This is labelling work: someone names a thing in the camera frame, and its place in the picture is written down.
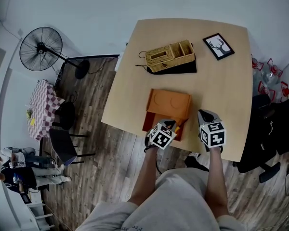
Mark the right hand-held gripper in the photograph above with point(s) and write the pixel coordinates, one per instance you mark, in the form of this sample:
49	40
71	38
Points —
213	135

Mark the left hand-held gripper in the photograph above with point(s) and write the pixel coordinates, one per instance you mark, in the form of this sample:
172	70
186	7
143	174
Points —
162	137

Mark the orange box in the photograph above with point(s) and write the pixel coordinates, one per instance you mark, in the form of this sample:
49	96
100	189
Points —
168	102

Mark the person's left forearm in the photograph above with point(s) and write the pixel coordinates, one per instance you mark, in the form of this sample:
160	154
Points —
144	177

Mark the person's right forearm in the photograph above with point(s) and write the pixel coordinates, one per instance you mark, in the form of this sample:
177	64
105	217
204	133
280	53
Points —
216	184

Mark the woven wicker basket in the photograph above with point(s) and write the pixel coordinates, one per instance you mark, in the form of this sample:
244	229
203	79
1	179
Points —
159	59

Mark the light wooden table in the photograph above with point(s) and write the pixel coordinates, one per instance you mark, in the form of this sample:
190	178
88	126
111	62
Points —
219	93

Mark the person's black white shoe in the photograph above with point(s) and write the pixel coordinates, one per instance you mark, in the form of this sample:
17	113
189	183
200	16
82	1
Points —
194	154

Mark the person's black trouser legs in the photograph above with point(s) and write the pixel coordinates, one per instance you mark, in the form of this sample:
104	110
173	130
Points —
195	163

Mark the black office chair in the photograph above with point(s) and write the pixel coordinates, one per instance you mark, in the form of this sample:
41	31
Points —
262	129

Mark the black framed antler picture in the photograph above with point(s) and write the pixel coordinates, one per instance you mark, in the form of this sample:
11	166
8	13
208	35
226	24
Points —
218	46

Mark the person's grey shirt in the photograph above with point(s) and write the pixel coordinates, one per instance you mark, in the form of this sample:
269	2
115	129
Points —
178	201

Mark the black round stool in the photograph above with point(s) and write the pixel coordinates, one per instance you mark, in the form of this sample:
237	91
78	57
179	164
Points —
67	114

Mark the black chair blue seat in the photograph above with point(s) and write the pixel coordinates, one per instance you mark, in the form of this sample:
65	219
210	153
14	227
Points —
60	143

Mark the checkered cloth covered table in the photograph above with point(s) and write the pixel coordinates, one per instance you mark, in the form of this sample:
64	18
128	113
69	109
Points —
42	105

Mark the yellow item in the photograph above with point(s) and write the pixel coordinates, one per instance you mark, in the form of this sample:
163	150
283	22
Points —
32	121

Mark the small green plant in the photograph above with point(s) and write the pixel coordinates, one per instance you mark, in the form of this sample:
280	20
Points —
29	113

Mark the black standing fan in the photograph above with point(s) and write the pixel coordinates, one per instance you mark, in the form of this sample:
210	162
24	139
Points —
41	48

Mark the white shelf unit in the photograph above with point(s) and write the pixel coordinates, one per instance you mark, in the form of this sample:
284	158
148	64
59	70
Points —
38	210

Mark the small black picture frame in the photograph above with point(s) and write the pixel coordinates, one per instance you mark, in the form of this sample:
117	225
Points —
26	198

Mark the white wall outlet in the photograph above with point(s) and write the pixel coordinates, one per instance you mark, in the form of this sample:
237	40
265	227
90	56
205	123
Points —
20	31

